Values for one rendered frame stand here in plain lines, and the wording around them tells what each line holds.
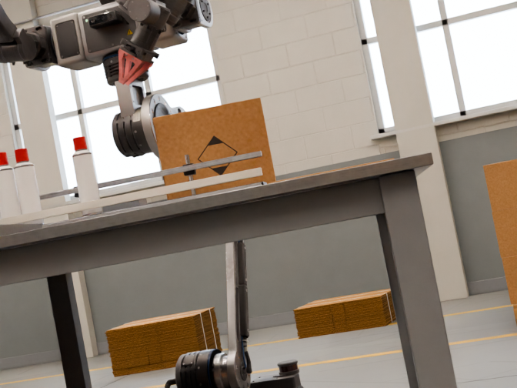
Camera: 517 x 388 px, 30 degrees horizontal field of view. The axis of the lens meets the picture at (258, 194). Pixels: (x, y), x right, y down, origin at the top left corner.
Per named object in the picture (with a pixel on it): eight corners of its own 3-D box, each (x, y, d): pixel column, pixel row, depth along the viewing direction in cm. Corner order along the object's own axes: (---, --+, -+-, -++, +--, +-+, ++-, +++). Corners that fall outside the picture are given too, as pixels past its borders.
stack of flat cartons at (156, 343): (111, 377, 649) (103, 331, 651) (139, 363, 701) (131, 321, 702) (202, 362, 635) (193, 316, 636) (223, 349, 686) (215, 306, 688)
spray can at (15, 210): (0, 232, 246) (-14, 154, 247) (8, 232, 252) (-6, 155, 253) (19, 229, 246) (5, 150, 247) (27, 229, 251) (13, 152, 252)
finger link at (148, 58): (105, 76, 228) (122, 40, 227) (118, 78, 235) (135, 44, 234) (128, 88, 227) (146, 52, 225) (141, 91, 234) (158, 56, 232)
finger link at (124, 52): (105, 76, 228) (122, 40, 227) (118, 78, 235) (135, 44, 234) (128, 88, 227) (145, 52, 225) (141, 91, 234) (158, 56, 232)
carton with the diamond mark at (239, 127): (170, 215, 262) (151, 117, 263) (178, 216, 286) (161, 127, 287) (278, 194, 262) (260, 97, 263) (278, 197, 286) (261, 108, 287)
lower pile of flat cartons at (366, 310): (297, 339, 666) (291, 309, 667) (319, 327, 715) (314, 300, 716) (387, 326, 644) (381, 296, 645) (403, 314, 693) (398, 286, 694)
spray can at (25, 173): (21, 229, 247) (7, 150, 247) (28, 229, 252) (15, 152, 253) (41, 225, 246) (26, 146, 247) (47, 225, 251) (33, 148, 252)
